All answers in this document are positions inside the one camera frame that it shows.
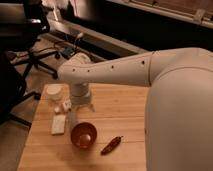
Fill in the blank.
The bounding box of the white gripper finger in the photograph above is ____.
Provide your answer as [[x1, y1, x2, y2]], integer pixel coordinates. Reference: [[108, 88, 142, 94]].
[[87, 103, 95, 112], [68, 104, 74, 113]]

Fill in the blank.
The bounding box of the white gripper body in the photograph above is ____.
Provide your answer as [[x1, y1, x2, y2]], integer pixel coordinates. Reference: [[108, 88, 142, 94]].
[[70, 83, 91, 105]]

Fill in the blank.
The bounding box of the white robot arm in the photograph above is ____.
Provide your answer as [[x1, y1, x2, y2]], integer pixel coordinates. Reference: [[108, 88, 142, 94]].
[[58, 47, 213, 171]]

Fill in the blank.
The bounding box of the white ceramic cup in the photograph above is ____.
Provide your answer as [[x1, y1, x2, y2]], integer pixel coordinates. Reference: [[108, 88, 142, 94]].
[[46, 84, 62, 101]]

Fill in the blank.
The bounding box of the white rectangular block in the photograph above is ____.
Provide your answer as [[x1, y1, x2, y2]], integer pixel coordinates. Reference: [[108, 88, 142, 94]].
[[51, 115, 66, 135]]

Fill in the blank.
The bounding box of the red-brown bowl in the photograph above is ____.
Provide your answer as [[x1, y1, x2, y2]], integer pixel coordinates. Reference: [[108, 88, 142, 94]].
[[70, 122, 97, 149]]

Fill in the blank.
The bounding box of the blue electronics box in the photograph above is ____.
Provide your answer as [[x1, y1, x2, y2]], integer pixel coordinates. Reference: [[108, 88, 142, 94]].
[[61, 47, 75, 59]]

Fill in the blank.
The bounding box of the red chili pepper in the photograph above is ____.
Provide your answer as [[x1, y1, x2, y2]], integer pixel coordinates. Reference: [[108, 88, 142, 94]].
[[100, 136, 122, 155]]

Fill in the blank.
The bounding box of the black office chair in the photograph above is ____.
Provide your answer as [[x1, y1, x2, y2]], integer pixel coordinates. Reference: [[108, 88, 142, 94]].
[[0, 0, 60, 127]]

